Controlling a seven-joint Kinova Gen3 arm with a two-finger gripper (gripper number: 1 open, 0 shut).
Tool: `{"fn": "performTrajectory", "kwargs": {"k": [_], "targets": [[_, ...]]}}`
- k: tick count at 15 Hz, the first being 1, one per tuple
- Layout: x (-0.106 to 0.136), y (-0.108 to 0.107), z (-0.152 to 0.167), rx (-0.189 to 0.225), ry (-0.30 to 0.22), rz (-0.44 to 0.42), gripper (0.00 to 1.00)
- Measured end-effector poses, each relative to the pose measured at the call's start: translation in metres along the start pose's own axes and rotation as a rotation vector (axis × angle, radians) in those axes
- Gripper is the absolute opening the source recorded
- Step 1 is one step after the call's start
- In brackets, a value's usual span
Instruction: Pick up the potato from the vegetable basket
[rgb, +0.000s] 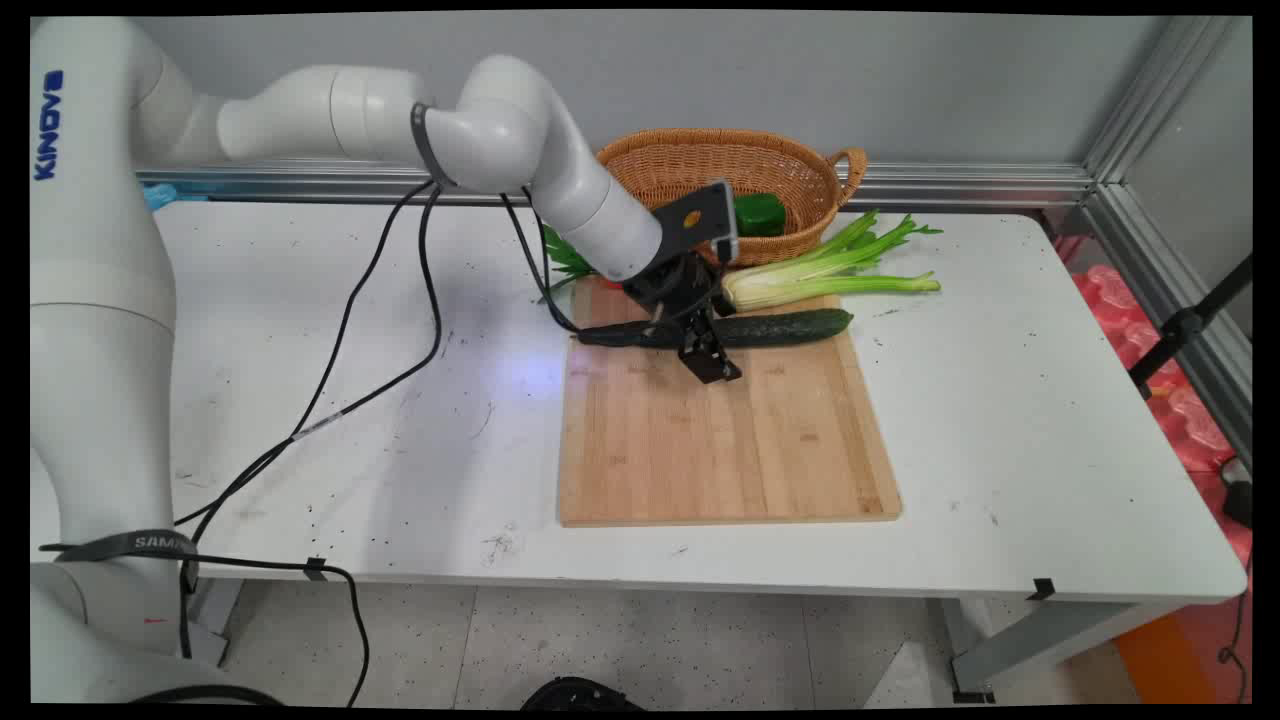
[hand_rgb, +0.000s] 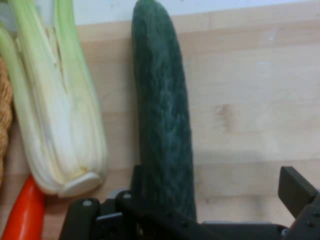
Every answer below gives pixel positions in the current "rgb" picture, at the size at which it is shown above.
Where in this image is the angled aluminium frame post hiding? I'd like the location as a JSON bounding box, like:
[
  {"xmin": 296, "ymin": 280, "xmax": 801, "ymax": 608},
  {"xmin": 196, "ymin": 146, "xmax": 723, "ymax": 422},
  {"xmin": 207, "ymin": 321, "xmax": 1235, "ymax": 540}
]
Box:
[{"xmin": 1083, "ymin": 15, "xmax": 1253, "ymax": 463}]

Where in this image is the red bubble wrap sheet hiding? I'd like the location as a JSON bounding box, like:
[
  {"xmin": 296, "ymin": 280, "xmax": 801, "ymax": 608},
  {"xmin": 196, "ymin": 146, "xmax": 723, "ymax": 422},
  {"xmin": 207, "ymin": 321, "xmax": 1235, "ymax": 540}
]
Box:
[{"xmin": 1058, "ymin": 235, "xmax": 1253, "ymax": 566}]

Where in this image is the green celery stalk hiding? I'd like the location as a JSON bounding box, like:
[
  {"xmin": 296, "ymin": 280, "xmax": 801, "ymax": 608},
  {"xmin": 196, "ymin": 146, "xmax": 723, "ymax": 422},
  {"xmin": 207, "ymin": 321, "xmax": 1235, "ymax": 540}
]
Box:
[{"xmin": 720, "ymin": 210, "xmax": 943, "ymax": 312}]

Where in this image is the grey metal table leg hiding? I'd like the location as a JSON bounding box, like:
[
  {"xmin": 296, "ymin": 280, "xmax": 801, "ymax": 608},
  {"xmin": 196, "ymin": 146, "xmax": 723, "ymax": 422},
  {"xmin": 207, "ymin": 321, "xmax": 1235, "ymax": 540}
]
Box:
[
  {"xmin": 940, "ymin": 598, "xmax": 1186, "ymax": 704},
  {"xmin": 188, "ymin": 578, "xmax": 244, "ymax": 668}
]

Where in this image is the orange toy carrot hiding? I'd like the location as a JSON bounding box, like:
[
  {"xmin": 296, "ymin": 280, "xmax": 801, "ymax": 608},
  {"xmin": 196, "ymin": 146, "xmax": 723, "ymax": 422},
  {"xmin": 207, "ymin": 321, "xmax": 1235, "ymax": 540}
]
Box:
[{"xmin": 541, "ymin": 224, "xmax": 627, "ymax": 298}]

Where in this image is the black tripod stand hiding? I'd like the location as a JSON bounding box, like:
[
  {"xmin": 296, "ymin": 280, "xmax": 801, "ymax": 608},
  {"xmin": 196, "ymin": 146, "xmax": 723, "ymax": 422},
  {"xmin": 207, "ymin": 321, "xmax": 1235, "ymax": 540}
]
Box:
[{"xmin": 1128, "ymin": 255, "xmax": 1253, "ymax": 401}]

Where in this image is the grey velcro strap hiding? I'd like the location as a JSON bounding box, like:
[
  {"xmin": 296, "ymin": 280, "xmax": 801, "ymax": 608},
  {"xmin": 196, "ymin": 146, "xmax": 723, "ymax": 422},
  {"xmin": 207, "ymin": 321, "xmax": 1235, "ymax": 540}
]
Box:
[{"xmin": 410, "ymin": 102, "xmax": 459, "ymax": 190}]

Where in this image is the black SAMZHE velcro strap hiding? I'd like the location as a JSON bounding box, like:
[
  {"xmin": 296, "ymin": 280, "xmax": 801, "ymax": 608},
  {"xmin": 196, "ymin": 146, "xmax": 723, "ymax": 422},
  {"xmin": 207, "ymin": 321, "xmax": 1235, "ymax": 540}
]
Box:
[{"xmin": 40, "ymin": 529, "xmax": 201, "ymax": 567}]

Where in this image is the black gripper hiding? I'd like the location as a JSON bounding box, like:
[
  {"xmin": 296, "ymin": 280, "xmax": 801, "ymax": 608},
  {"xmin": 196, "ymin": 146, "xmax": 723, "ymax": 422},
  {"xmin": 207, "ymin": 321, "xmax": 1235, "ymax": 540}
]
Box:
[{"xmin": 622, "ymin": 252, "xmax": 744, "ymax": 386}]

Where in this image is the bamboo cutting board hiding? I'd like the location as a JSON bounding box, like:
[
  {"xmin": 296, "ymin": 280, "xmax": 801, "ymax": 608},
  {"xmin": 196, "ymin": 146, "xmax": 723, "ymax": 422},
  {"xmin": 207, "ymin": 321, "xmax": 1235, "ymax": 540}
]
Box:
[{"xmin": 557, "ymin": 275, "xmax": 903, "ymax": 528}]

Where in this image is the horizontal aluminium frame rail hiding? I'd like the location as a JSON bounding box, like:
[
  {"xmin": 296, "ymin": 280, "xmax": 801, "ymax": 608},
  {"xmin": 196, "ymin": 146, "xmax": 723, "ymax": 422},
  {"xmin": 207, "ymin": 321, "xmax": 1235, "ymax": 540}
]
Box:
[{"xmin": 135, "ymin": 160, "xmax": 1098, "ymax": 213}]

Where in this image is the woven wicker basket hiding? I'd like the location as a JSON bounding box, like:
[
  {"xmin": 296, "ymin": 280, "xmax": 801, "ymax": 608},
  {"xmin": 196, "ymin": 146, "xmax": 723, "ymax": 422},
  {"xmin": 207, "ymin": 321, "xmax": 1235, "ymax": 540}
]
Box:
[{"xmin": 596, "ymin": 128, "xmax": 868, "ymax": 269}]

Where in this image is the thin black floor cable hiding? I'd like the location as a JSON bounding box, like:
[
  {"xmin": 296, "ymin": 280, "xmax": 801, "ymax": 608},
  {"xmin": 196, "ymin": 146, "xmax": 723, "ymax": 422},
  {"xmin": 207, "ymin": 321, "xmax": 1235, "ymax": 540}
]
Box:
[{"xmin": 1217, "ymin": 555, "xmax": 1253, "ymax": 703}]

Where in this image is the dark green cucumber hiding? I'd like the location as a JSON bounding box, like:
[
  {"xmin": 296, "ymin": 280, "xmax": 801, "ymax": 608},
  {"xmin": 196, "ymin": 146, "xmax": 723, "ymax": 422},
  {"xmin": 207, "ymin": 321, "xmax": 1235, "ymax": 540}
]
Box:
[{"xmin": 577, "ymin": 308, "xmax": 854, "ymax": 350}]

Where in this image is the green bell pepper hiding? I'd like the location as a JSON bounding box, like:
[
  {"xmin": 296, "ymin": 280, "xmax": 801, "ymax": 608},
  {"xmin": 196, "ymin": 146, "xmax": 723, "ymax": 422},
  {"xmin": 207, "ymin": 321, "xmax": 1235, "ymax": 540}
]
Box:
[{"xmin": 733, "ymin": 193, "xmax": 788, "ymax": 239}]

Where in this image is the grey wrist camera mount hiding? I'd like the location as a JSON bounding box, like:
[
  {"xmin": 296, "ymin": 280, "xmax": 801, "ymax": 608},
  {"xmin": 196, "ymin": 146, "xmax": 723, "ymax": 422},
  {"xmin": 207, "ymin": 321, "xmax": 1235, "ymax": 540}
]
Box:
[{"xmin": 652, "ymin": 180, "xmax": 740, "ymax": 264}]

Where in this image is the black round floor object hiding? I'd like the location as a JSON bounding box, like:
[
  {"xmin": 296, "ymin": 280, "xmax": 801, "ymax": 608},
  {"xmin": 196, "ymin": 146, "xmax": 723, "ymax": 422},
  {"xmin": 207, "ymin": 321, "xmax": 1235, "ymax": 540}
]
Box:
[{"xmin": 520, "ymin": 677, "xmax": 643, "ymax": 711}]

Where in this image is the blue bubble wrap sheet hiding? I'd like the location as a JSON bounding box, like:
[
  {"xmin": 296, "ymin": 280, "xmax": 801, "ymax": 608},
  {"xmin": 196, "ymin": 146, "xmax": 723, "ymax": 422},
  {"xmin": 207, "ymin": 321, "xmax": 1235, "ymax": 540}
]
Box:
[{"xmin": 143, "ymin": 183, "xmax": 211, "ymax": 212}]

